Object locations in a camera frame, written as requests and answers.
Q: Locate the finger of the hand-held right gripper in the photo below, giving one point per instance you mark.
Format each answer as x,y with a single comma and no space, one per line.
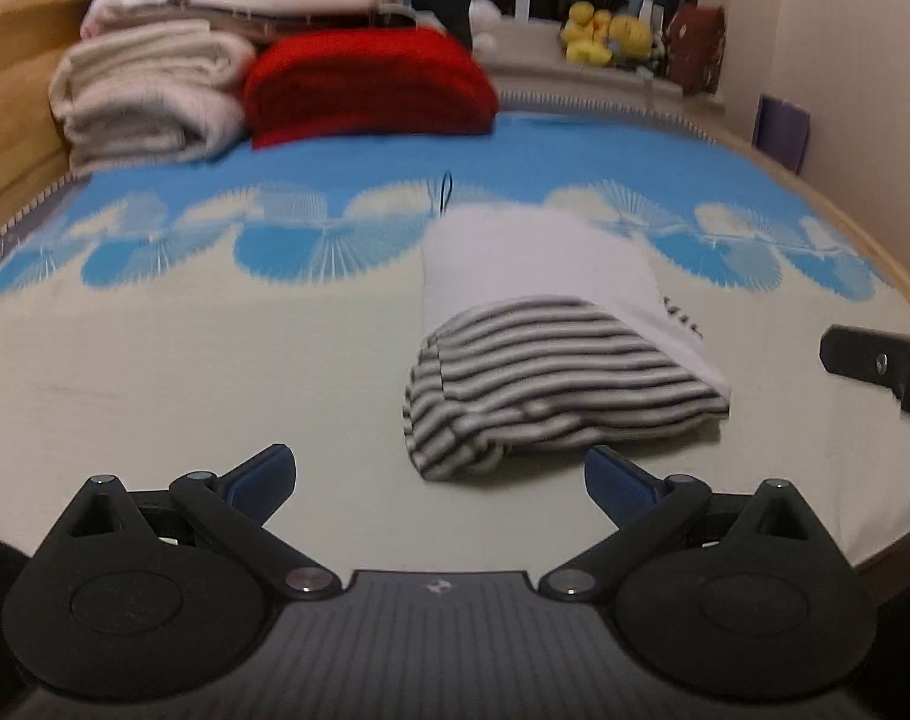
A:
867,356

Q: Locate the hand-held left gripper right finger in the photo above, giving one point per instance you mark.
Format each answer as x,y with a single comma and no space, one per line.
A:
616,480

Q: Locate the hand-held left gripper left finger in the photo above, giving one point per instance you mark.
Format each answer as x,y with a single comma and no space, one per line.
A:
267,476

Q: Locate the striped white hooded top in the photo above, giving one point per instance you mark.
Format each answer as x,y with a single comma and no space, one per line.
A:
545,367

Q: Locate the blue and cream bed sheet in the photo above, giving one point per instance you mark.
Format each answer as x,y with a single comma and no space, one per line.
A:
200,375

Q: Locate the speckled white folded quilt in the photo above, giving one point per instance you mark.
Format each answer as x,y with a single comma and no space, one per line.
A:
147,135

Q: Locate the yellow round plush toy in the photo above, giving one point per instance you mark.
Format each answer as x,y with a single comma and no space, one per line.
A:
631,34

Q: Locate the red folded blanket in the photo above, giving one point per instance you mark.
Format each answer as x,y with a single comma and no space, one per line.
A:
365,82

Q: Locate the white windowsill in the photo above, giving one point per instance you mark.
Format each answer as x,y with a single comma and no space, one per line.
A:
530,60

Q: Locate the yellow duck plush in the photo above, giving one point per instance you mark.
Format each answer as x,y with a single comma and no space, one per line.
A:
584,34

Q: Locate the cream folded blanket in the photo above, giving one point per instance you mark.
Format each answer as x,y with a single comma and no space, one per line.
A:
147,64

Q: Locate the navy patterned folded quilt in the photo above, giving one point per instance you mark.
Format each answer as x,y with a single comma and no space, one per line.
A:
275,21

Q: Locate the white plush toy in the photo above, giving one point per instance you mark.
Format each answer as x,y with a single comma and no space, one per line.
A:
483,22

